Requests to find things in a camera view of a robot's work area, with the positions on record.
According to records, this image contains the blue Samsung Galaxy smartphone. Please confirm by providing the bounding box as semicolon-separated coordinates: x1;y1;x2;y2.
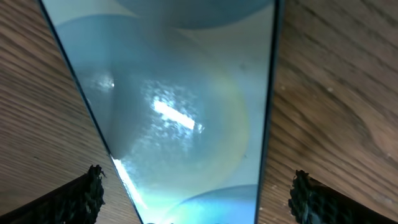
39;0;284;224

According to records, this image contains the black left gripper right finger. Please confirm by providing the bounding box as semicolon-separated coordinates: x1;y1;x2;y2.
288;170;397;224

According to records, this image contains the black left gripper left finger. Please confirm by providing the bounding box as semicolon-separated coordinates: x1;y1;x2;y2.
1;165;105;224

